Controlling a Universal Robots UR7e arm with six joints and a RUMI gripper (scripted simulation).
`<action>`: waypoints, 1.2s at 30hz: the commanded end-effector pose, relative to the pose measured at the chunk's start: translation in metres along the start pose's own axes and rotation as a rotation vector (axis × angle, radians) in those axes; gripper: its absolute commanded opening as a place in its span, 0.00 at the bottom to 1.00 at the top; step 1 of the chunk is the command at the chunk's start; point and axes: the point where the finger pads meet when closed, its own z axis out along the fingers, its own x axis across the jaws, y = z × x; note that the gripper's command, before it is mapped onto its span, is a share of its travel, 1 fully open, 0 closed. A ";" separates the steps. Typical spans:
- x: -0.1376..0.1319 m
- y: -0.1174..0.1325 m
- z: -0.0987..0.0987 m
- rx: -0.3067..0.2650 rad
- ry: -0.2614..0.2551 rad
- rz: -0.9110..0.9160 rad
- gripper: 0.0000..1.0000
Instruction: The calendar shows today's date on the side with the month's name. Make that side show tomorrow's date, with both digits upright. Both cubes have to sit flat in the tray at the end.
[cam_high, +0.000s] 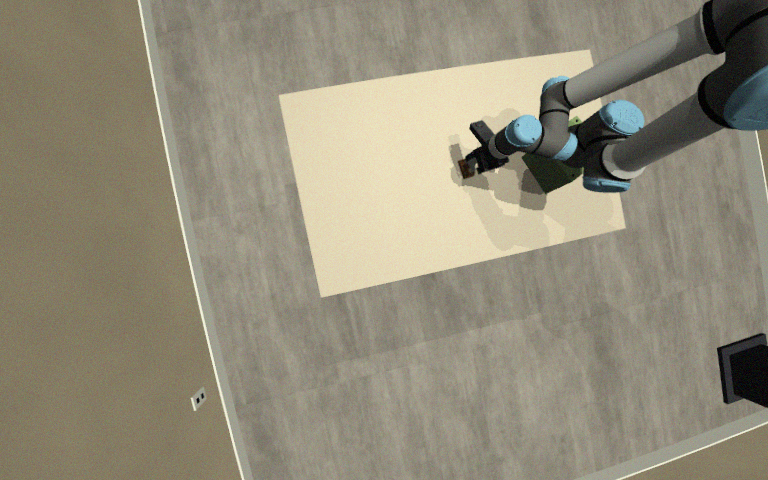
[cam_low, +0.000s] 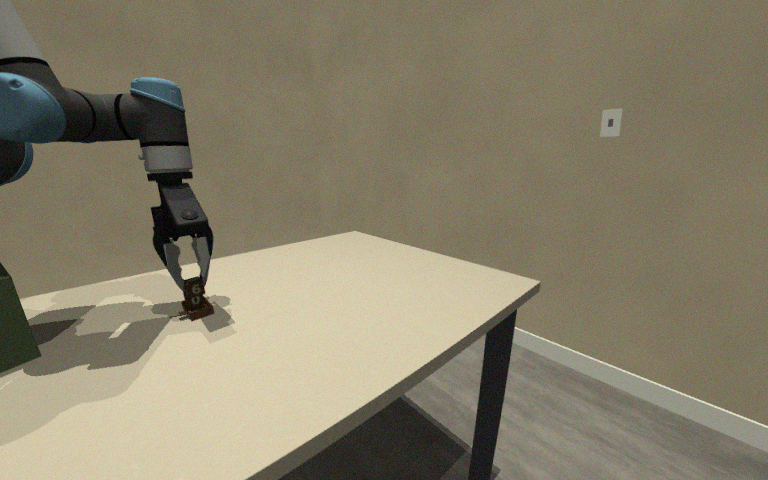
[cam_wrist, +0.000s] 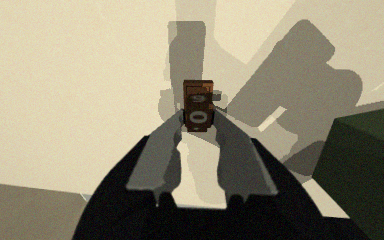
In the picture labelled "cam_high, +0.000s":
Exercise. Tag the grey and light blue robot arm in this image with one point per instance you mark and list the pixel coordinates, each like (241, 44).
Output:
(738, 88)

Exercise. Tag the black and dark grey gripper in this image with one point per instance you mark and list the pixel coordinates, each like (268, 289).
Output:
(485, 159)

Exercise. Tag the brown wooden tray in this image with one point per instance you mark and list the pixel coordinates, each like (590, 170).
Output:
(462, 167)

